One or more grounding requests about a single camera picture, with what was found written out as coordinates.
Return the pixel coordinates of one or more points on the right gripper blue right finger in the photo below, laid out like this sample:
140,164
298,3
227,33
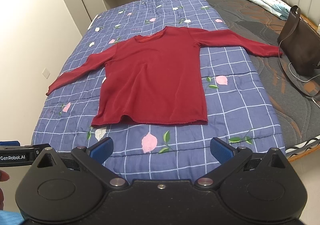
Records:
231,160

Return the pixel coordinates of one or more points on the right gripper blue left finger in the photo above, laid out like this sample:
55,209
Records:
91,160

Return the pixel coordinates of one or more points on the red long-sleeve shirt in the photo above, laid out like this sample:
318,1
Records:
156,79

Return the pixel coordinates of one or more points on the person's left hand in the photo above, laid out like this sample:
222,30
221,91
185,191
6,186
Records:
3,178

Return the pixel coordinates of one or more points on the blue plaid floral quilt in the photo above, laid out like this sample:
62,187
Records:
238,108

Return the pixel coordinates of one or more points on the blue sleeve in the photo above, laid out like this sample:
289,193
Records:
10,218

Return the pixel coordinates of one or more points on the grey patterned mattress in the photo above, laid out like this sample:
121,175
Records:
296,104

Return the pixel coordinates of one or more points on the dark brown leather bag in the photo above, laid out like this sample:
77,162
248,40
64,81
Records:
300,42

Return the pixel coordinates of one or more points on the white floral pillow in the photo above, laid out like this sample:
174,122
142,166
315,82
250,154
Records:
277,7

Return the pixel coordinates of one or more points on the white wall socket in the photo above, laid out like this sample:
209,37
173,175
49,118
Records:
46,73

